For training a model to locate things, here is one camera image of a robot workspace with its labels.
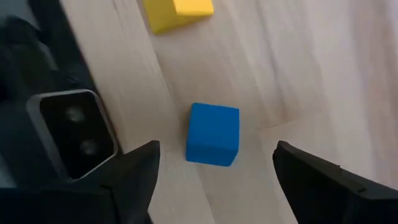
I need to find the yellow trapezoid block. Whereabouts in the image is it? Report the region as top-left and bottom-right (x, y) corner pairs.
(142, 0), (215, 35)

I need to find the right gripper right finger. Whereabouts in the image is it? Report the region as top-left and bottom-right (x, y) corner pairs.
(272, 140), (398, 224)

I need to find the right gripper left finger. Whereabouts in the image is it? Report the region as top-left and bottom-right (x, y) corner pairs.
(0, 140), (161, 224)

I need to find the blue triangle prism block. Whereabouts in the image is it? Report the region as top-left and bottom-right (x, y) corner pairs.
(185, 102), (241, 167)

